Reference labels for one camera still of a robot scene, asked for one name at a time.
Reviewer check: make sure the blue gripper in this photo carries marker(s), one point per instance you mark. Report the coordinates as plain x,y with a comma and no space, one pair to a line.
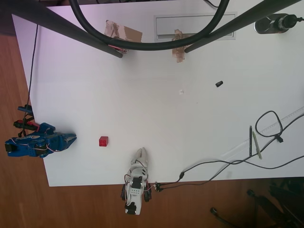
63,140

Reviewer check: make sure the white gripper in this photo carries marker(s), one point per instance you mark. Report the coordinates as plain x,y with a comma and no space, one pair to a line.
140,158

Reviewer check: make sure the red cube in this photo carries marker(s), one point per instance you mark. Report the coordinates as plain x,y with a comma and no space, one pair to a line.
103,141

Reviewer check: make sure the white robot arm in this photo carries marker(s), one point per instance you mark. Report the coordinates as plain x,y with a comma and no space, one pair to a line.
135,190

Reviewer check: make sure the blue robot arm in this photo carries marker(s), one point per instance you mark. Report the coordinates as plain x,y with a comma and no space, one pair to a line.
26,148

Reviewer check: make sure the black and red clamp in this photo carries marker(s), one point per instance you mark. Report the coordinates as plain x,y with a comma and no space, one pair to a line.
27,125

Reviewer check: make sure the blue clamp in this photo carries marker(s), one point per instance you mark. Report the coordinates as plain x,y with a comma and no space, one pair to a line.
25,108

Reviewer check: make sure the small clear plastic piece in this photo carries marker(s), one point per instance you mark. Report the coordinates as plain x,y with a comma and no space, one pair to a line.
181,91

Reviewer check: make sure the small red object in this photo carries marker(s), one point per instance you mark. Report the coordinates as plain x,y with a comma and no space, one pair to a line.
117,48

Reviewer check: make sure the small black cap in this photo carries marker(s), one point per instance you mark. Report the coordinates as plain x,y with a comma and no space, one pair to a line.
219,83

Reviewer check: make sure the brown tape piece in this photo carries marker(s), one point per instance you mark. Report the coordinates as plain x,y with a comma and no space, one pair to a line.
179,54

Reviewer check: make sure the black pen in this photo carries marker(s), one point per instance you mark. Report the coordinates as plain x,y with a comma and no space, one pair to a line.
250,142

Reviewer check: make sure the black tripod leg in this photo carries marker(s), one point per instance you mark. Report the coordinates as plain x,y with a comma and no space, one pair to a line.
237,21
59,26

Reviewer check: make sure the green pen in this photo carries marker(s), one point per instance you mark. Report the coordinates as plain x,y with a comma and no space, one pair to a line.
257,146

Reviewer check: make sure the cardboard piece with tape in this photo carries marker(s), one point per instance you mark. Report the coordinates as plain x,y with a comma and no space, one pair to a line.
129,34

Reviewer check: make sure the transparent ruler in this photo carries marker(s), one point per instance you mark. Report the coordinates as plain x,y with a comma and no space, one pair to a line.
268,130

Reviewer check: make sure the black desk mount device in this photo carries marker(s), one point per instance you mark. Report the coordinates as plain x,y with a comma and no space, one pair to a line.
273,25

